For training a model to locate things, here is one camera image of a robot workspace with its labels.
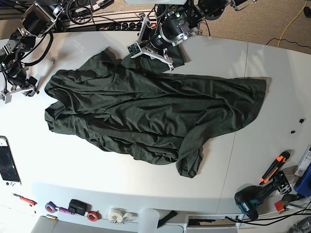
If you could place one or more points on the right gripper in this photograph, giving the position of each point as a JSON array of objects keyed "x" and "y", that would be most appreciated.
[{"x": 20, "y": 83}]

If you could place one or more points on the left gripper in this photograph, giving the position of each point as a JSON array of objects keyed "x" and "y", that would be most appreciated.
[{"x": 153, "y": 42}]

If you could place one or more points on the dark green t-shirt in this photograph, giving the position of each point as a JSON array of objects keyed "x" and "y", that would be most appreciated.
[{"x": 134, "y": 106}]

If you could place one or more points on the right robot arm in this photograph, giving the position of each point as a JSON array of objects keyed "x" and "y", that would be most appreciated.
[{"x": 37, "y": 22}]

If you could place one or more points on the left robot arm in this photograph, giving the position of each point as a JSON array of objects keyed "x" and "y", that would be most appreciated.
[{"x": 174, "y": 25}]

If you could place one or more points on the white power strip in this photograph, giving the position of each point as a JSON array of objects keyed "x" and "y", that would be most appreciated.
[{"x": 112, "y": 21}]

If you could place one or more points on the purple tape roll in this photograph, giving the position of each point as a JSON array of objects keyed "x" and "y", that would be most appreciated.
[{"x": 51, "y": 207}]

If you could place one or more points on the red tape roll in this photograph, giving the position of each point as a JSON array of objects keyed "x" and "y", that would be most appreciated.
[{"x": 93, "y": 216}]

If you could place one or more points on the clear tape dispenser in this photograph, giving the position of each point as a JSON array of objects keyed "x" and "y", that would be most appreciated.
[{"x": 119, "y": 216}]

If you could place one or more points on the orange black utility knife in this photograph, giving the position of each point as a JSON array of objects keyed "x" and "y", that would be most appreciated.
[{"x": 274, "y": 167}]

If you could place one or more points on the white translucent cup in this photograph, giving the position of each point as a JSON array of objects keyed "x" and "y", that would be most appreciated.
[{"x": 148, "y": 220}]

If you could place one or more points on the blue box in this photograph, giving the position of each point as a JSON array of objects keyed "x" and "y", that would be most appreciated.
[{"x": 303, "y": 184}]

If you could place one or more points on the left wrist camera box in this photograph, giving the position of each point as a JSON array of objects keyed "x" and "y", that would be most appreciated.
[{"x": 134, "y": 48}]

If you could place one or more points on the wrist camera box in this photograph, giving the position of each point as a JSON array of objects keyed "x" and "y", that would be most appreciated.
[
  {"x": 134, "y": 48},
  {"x": 6, "y": 97}
]

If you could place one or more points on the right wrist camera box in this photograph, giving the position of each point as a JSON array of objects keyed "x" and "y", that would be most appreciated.
[{"x": 6, "y": 97}]

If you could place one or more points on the black tablet with white frame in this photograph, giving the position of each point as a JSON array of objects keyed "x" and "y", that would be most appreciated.
[{"x": 8, "y": 170}]

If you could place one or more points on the red handled screwdriver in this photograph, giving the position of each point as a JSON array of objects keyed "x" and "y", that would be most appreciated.
[{"x": 29, "y": 201}]

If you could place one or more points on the black action camera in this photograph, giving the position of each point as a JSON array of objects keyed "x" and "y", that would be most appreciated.
[{"x": 77, "y": 207}]

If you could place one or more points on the teal black cordless drill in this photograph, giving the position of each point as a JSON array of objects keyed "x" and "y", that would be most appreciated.
[{"x": 249, "y": 198}]

